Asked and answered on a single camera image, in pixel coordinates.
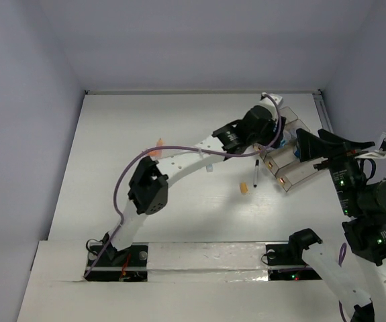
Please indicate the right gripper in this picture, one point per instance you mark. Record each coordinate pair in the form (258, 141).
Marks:
(311, 146)

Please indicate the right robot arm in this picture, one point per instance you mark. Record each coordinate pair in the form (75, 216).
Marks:
(365, 232)

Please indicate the black whiteboard marker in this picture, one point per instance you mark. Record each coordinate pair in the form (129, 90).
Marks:
(256, 171)

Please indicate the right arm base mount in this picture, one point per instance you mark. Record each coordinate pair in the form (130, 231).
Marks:
(283, 266)

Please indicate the yellow highlighter cap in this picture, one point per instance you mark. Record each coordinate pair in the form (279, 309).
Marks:
(243, 188)

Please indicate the orange highlighter cap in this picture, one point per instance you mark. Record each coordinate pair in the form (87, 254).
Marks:
(152, 152)

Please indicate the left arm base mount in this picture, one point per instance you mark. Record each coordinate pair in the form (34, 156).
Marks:
(129, 265)

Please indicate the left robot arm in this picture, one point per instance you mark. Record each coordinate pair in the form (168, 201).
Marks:
(151, 180)

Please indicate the clear four-compartment organizer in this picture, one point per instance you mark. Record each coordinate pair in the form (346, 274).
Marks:
(289, 171)

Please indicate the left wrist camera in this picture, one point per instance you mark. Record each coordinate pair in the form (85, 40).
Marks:
(270, 100)

